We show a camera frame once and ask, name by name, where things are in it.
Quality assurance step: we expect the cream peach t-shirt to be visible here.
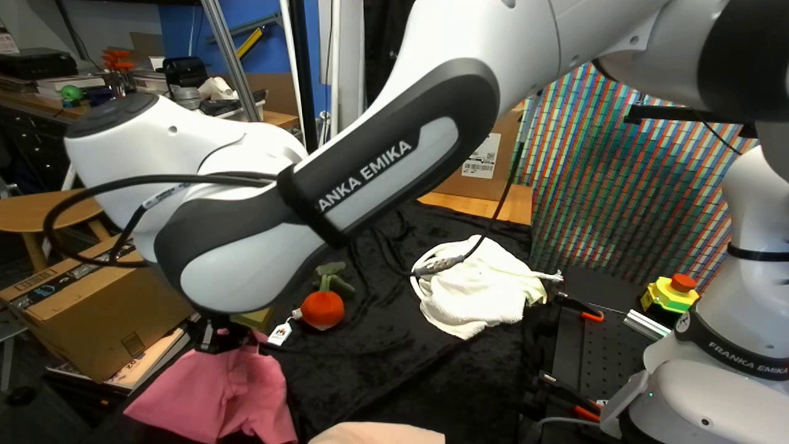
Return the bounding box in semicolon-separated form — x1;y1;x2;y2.
305;419;446;444

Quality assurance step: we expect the black flat case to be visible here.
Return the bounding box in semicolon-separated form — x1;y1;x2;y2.
0;50;82;82

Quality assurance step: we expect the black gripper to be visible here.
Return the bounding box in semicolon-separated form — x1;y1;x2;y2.
184;313;251;358

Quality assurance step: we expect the yellow red emergency stop button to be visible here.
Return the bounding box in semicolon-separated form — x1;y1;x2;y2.
639;270;702;318

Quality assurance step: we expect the silver metal pole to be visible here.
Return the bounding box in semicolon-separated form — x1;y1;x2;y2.
197;0;264;127

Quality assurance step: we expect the wooden stool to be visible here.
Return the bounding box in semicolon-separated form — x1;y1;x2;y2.
0;191;107;273

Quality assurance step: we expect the cardboard box with black tape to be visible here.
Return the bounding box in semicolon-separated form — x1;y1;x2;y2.
0;233;195;382

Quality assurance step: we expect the black curtain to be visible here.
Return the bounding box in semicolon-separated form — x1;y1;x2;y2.
359;0;415;85

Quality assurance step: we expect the pink t-shirt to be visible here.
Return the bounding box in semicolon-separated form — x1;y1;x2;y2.
120;341;300;444

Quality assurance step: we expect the black cylindrical device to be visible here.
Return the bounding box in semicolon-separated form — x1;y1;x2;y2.
163;55;209;106

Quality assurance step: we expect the light wooden board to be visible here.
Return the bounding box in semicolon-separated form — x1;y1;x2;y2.
417;183;537;230

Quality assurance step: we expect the orange-handled clamp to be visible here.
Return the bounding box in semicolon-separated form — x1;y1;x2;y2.
532;370;606;424
549;291;627;326

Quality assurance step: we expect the white towel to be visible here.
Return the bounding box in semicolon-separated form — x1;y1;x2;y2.
409;238;546;344

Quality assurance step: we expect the black vertical pole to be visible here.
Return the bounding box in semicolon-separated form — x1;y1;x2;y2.
280;0;330;150

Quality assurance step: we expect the cardboard box with labels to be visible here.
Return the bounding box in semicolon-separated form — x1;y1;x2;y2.
446;106;528;201

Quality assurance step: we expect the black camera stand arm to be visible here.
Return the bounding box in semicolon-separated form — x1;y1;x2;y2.
624;104;746;128

